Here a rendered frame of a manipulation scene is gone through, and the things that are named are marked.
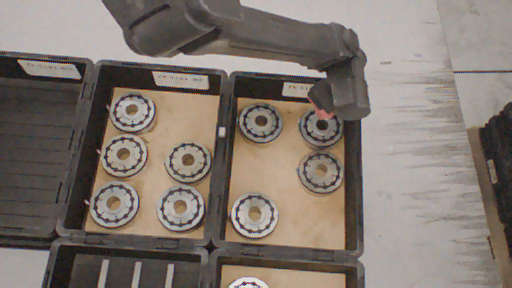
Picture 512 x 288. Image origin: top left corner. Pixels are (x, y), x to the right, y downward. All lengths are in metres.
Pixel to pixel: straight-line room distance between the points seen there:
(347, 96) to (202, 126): 0.43
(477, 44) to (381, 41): 1.11
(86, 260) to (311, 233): 0.48
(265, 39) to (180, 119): 0.58
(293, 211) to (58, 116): 0.59
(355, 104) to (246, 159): 0.37
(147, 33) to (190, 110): 0.66
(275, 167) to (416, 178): 0.40
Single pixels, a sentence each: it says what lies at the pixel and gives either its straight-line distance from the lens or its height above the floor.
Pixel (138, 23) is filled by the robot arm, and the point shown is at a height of 1.46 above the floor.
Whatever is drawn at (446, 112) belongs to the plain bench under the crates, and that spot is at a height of 0.70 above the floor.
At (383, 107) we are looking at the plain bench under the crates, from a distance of 1.35.
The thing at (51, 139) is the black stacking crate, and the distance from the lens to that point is 1.18.
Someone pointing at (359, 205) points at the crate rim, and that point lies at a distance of 0.99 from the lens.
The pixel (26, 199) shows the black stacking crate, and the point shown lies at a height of 0.83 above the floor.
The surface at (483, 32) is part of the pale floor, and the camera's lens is 2.58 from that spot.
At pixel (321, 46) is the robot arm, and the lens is 0.73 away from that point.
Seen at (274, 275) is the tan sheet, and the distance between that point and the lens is 1.03.
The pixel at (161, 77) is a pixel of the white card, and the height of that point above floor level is 0.90.
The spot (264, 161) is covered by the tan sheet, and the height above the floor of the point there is 0.83.
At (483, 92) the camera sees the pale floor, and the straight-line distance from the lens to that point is 2.39.
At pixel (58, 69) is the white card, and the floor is 0.89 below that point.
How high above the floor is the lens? 1.85
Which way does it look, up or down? 67 degrees down
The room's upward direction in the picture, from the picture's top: 7 degrees clockwise
